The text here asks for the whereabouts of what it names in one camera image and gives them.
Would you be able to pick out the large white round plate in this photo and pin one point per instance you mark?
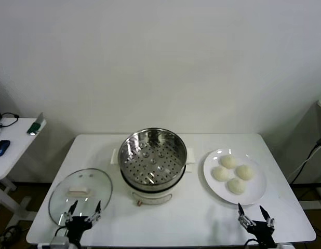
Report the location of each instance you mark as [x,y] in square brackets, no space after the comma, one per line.
[215,160]

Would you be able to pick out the green and grey tool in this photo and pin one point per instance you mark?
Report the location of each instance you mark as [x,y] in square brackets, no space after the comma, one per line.
[35,126]

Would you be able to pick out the round glass pot lid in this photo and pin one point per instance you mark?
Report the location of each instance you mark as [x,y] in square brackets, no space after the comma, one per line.
[59,202]

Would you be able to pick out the white side table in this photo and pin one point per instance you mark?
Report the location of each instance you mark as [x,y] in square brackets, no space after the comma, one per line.
[17,140]

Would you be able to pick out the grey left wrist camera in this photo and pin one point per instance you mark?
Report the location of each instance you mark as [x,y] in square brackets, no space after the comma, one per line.
[59,242]

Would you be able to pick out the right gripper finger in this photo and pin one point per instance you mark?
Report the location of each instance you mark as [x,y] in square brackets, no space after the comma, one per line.
[244,219]
[269,220]

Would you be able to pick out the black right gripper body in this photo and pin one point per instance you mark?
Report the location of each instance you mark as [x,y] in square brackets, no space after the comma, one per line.
[261,230]

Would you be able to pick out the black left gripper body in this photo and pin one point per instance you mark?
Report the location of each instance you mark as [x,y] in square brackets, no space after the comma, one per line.
[78,225]

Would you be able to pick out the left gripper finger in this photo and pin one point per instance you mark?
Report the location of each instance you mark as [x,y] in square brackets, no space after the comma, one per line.
[70,214]
[96,214]

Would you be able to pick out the perforated steel steamer basket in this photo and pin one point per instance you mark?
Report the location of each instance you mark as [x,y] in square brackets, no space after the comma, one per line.
[152,155]

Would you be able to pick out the blue computer mouse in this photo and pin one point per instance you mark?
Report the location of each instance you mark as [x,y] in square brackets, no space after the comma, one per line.
[0,147]

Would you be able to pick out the white electric cooker base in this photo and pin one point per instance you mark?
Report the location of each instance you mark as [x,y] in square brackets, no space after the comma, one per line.
[150,197]

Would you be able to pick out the white steamed baozi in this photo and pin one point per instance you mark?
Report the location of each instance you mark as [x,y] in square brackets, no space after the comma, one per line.
[245,172]
[228,162]
[220,173]
[236,185]

